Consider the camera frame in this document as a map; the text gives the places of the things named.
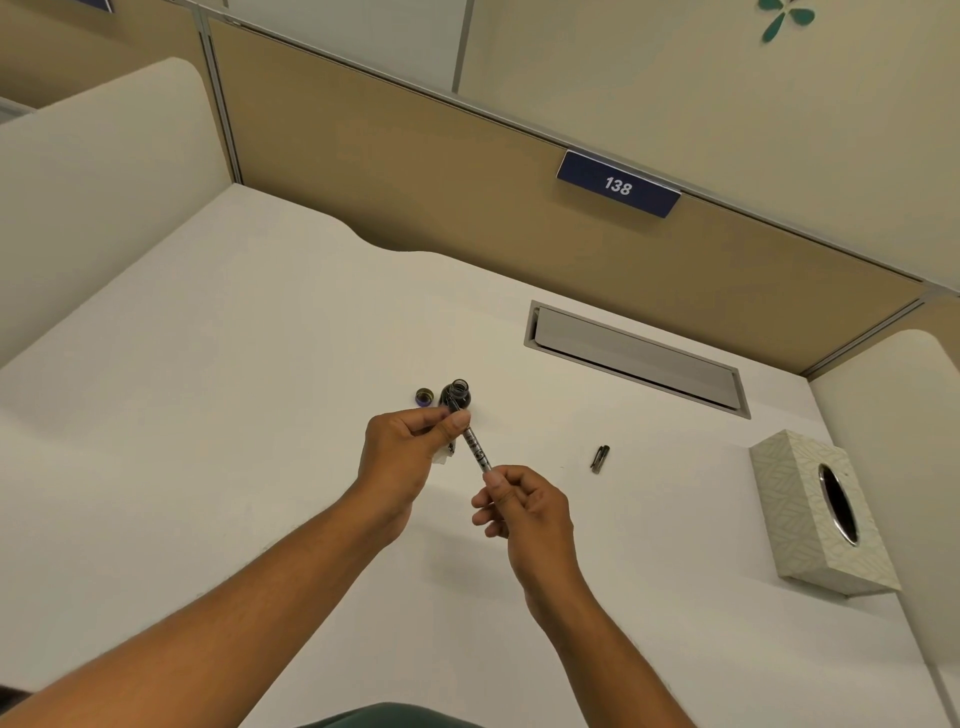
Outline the person's left hand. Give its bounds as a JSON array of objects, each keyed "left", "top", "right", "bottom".
[{"left": 357, "top": 408, "right": 473, "bottom": 528}]

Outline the person's right hand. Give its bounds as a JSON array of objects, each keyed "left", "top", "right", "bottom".
[{"left": 471, "top": 464, "right": 585, "bottom": 610}]

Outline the black pen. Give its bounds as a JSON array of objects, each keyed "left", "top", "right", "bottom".
[{"left": 448, "top": 403, "right": 494, "bottom": 475}]

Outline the person's right forearm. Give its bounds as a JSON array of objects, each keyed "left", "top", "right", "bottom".
[{"left": 521, "top": 571, "right": 700, "bottom": 728}]

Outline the person's left forearm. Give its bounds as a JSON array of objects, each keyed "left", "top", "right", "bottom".
[{"left": 0, "top": 480, "right": 414, "bottom": 728}]

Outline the beige desk partition panel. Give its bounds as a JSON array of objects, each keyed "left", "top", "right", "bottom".
[{"left": 196, "top": 13, "right": 928, "bottom": 378}]

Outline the person's green clothing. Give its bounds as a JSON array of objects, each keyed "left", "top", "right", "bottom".
[{"left": 296, "top": 702, "right": 490, "bottom": 728}]

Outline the blue number sign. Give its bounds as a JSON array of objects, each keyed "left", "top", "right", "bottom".
[{"left": 555, "top": 149, "right": 683, "bottom": 219}]

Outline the white patterned tissue box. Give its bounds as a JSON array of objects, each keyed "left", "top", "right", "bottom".
[{"left": 748, "top": 429, "right": 903, "bottom": 599}]

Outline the white rounded side divider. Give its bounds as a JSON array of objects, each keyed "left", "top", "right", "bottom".
[
  {"left": 807, "top": 327, "right": 960, "bottom": 728},
  {"left": 0, "top": 57, "right": 235, "bottom": 370}
]

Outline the grey desk cable cover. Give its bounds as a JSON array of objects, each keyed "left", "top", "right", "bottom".
[{"left": 522, "top": 299, "right": 752, "bottom": 420}]

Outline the green flower wall decal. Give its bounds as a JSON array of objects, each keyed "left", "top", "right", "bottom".
[{"left": 756, "top": 0, "right": 818, "bottom": 45}]

